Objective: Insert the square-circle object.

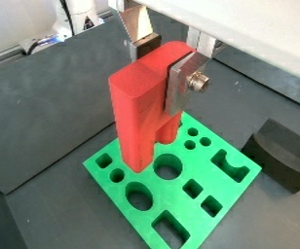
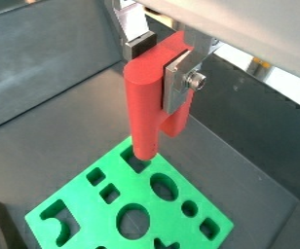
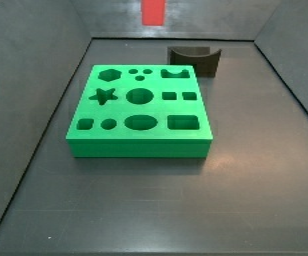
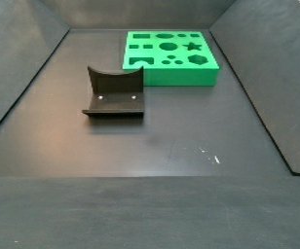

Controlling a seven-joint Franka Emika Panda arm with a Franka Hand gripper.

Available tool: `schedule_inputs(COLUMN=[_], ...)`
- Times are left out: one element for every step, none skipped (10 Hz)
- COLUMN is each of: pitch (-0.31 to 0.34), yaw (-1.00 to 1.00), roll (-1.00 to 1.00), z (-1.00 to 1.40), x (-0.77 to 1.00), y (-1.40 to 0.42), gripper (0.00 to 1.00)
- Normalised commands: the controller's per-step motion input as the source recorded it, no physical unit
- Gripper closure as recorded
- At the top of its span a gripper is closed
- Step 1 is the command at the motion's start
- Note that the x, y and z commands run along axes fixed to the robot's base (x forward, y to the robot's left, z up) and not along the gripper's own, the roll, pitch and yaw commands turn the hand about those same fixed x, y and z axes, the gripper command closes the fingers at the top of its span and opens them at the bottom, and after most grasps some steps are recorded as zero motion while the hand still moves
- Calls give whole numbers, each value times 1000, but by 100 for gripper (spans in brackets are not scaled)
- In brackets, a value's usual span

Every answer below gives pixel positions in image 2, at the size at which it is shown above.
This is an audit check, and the green shape-sorting board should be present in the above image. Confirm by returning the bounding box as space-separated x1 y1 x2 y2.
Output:
26 139 233 249

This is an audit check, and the red square-circle peg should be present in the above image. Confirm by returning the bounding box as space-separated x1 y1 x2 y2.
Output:
125 31 195 160

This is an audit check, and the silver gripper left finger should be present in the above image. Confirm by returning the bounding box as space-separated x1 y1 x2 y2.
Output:
113 0 157 61

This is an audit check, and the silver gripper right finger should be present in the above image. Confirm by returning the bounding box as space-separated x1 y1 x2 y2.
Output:
164 26 224 114

